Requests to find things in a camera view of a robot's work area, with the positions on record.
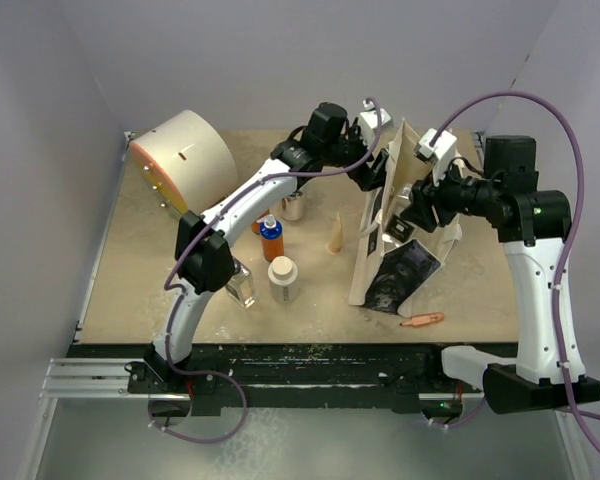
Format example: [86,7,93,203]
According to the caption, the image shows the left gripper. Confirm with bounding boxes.
[321,122,389,191]

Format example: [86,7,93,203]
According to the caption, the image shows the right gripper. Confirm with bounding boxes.
[402,153,502,231]

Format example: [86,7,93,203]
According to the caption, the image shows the canvas tote bag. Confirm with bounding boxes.
[348,122,462,317]

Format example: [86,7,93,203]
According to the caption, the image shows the white bottle wooden cap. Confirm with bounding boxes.
[268,256,299,303]

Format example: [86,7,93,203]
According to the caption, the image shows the clear square bottle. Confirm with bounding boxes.
[225,259,256,309]
[384,183,415,244]

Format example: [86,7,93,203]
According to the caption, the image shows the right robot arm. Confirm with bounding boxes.
[401,129,600,414]

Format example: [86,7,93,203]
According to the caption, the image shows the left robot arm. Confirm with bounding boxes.
[144,98,392,392]

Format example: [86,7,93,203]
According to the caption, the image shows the wooden cone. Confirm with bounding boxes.
[328,212,344,253]

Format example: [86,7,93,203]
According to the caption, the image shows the silver metallic bottle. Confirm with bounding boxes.
[281,191,306,222]

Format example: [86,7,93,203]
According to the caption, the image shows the orange highlighter pen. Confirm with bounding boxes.
[400,312,445,328]

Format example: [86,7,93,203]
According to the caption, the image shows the bright blue orange pump bottle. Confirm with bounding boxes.
[258,214,284,262]

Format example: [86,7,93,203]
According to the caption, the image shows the clear square bottle front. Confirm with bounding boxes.
[225,259,256,309]

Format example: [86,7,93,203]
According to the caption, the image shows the white cylindrical box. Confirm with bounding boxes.
[129,110,239,215]

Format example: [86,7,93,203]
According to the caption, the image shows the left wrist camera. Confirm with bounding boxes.
[357,98,393,145]

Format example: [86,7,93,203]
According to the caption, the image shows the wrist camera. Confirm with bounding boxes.
[357,98,393,145]
[415,129,457,186]

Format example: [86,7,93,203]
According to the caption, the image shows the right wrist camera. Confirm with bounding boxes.
[415,129,457,186]

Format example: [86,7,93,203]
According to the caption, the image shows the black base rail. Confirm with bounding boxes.
[67,341,521,416]

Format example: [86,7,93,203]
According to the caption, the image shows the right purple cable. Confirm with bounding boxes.
[427,91,600,476]

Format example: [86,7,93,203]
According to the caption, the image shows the purple cable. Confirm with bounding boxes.
[147,97,381,444]
[427,91,600,476]

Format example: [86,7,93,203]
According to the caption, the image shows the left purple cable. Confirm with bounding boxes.
[147,97,381,444]

